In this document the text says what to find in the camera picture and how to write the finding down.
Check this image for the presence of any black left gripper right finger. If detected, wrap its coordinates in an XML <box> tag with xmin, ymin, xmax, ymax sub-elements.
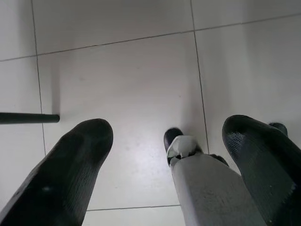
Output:
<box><xmin>222</xmin><ymin>114</ymin><xmax>301</xmax><ymax>226</ymax></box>

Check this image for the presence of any dark table frame bar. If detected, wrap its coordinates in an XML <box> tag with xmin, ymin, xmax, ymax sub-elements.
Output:
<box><xmin>0</xmin><ymin>112</ymin><xmax>60</xmax><ymax>124</ymax></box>

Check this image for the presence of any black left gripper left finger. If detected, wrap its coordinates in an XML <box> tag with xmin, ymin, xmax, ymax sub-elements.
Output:
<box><xmin>0</xmin><ymin>119</ymin><xmax>114</xmax><ymax>226</ymax></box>

